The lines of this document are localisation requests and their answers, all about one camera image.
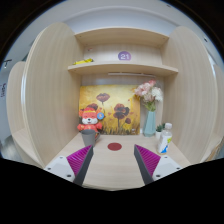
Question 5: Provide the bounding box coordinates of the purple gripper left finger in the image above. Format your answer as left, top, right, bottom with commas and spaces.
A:
66, 145, 93, 186

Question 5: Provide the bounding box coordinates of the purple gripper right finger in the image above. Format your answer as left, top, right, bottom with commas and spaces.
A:
134, 144, 161, 185

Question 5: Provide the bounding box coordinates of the clear plastic water bottle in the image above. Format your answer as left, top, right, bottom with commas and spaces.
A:
157, 123, 172, 154

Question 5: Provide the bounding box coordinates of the grey mug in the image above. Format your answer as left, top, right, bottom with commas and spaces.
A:
81, 129, 100, 146

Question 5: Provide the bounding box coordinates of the small potted succulent plant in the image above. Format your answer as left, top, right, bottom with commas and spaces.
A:
155, 123, 165, 139

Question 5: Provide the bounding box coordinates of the teal ribbed vase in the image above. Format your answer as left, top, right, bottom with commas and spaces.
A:
143, 111, 156, 137

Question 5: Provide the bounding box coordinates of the red round coaster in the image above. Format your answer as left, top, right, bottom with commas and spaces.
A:
108, 142, 122, 151

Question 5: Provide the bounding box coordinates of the red fox plush toy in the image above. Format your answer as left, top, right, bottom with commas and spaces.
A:
77, 107, 104, 131

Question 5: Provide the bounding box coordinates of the yellow poppy flower painting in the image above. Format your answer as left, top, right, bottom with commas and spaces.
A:
79, 85, 140, 135

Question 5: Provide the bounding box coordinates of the pink white flower bouquet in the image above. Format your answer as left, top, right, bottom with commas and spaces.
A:
134, 79, 163, 112

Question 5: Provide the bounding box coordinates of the light wooden shelf unit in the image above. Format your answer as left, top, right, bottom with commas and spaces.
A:
7, 23, 224, 190

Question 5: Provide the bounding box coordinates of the yellow object on shelf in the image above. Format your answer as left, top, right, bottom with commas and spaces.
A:
73, 58, 94, 65

